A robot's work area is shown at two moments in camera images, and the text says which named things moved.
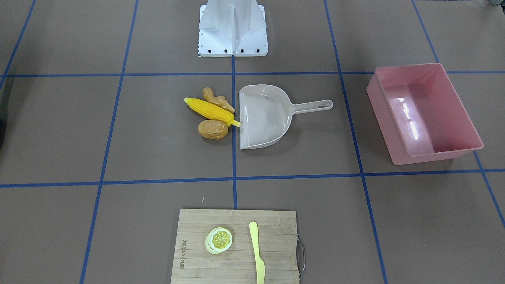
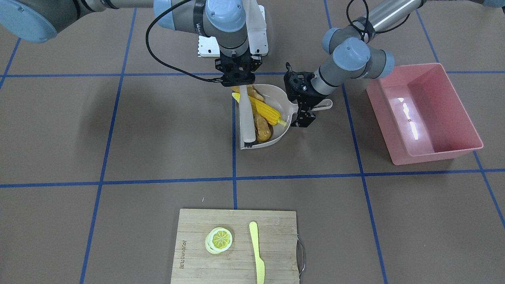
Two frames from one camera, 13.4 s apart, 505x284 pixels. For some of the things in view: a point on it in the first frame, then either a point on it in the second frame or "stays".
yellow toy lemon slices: [218, 240] stays
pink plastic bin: [421, 117] stays
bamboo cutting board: [276, 236] stays
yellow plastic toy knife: [260, 268] stays
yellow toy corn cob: [211, 113] → [260, 108]
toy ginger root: [219, 101] → [253, 93]
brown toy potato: [212, 129] → [264, 130]
